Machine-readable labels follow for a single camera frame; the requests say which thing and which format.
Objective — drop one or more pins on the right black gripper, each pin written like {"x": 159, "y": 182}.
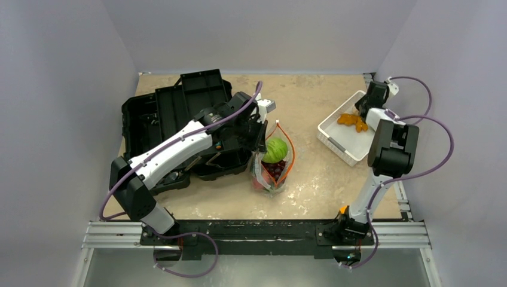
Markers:
{"x": 368, "y": 103}

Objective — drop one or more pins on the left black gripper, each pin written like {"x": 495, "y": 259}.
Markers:
{"x": 258, "y": 143}

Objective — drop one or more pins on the green cabbage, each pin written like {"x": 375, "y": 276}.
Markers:
{"x": 276, "y": 150}

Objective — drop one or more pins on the clear zip bag orange zipper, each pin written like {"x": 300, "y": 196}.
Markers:
{"x": 258, "y": 171}

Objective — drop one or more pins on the dark red grapes bunch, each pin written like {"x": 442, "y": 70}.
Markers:
{"x": 275, "y": 170}

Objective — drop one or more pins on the pink peach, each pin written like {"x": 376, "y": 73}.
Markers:
{"x": 259, "y": 185}

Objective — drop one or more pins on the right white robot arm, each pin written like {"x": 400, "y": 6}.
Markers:
{"x": 391, "y": 155}

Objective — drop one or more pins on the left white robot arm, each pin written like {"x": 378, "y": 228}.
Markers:
{"x": 132, "y": 180}

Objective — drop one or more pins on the orange carrot pieces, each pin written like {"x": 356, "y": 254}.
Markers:
{"x": 353, "y": 120}

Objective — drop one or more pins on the white plastic basket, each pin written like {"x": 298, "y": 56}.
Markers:
{"x": 351, "y": 146}

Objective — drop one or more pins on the black toolbox tray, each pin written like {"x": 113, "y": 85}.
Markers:
{"x": 178, "y": 104}

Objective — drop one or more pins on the black plastic toolbox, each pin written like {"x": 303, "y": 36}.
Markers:
{"x": 141, "y": 130}

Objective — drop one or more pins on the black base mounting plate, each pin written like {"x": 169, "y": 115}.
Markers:
{"x": 259, "y": 249}

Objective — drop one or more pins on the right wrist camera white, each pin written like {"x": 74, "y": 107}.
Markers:
{"x": 392, "y": 86}

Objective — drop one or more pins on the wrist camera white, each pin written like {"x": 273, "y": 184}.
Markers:
{"x": 392, "y": 86}
{"x": 263, "y": 107}

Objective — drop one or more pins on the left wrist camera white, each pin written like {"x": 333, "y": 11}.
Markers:
{"x": 263, "y": 107}

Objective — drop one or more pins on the aluminium frame rail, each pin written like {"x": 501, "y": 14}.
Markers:
{"x": 121, "y": 235}

